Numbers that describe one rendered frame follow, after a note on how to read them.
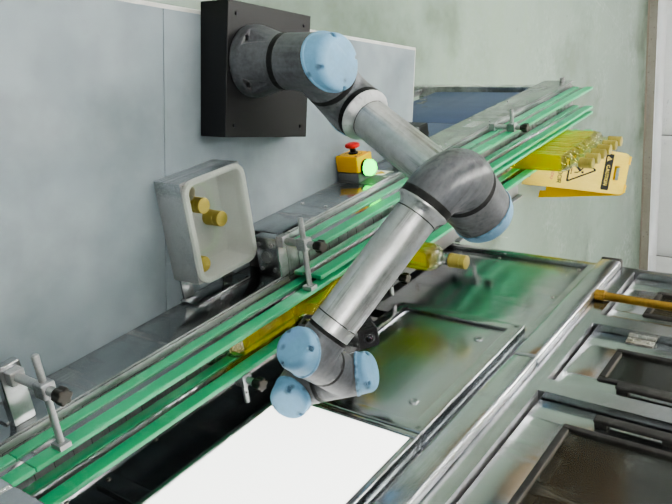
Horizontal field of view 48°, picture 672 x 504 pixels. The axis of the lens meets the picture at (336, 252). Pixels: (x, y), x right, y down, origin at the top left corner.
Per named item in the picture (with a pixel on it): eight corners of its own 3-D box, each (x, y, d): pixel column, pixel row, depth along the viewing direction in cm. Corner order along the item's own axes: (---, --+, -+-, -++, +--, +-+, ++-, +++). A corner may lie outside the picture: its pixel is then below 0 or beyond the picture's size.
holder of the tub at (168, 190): (179, 302, 162) (204, 308, 158) (153, 181, 152) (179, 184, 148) (233, 272, 175) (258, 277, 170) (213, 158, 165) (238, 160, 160)
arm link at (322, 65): (284, 18, 151) (339, 17, 144) (316, 58, 162) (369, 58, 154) (263, 69, 148) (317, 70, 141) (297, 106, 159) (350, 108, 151)
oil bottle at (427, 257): (364, 261, 194) (436, 273, 182) (362, 241, 192) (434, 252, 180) (376, 253, 198) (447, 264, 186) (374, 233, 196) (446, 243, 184)
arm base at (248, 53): (227, 23, 152) (264, 22, 146) (275, 25, 164) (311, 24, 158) (230, 98, 156) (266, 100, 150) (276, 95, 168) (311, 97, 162)
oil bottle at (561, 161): (509, 168, 258) (590, 174, 241) (508, 152, 256) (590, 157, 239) (515, 164, 262) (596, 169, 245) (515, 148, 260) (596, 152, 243)
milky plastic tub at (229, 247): (175, 281, 160) (203, 287, 155) (153, 180, 152) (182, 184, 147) (231, 251, 173) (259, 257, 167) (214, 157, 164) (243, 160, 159)
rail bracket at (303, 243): (282, 286, 168) (325, 295, 161) (271, 216, 162) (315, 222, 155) (290, 281, 170) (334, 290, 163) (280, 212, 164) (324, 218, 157)
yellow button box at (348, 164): (336, 181, 202) (359, 183, 197) (333, 154, 199) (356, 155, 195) (351, 173, 207) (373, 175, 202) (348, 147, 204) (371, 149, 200)
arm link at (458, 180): (487, 137, 118) (300, 387, 116) (507, 170, 126) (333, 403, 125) (434, 112, 125) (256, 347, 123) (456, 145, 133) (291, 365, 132)
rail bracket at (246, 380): (213, 397, 157) (260, 413, 149) (208, 369, 154) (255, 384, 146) (227, 387, 160) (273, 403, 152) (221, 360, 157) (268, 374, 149)
